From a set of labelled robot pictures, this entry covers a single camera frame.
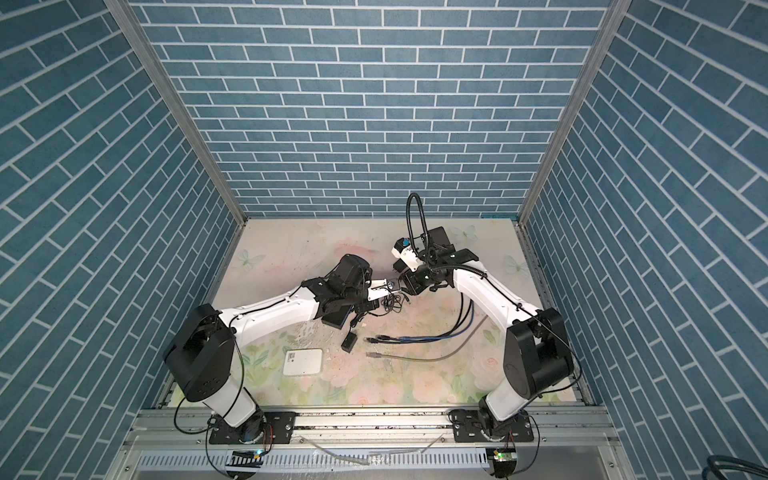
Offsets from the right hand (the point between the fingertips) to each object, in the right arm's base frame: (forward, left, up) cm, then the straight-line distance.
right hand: (399, 278), depth 85 cm
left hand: (-1, +5, -4) cm, 7 cm away
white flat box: (-21, +26, -13) cm, 36 cm away
